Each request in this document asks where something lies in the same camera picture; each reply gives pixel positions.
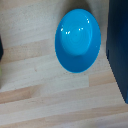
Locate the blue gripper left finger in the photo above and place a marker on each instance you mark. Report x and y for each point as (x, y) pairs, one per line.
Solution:
(1, 49)

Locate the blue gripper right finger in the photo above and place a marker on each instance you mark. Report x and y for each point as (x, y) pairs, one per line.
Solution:
(119, 40)

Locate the blue ceramic bowl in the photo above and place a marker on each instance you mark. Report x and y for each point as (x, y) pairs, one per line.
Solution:
(77, 40)

